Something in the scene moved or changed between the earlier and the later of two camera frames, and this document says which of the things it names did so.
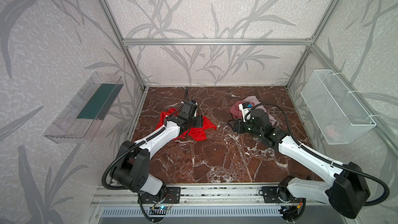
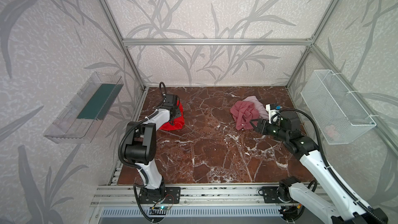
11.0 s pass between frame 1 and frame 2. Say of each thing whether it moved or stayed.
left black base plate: stayed
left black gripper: moved
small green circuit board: stayed
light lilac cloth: stayed
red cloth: moved
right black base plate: stayed
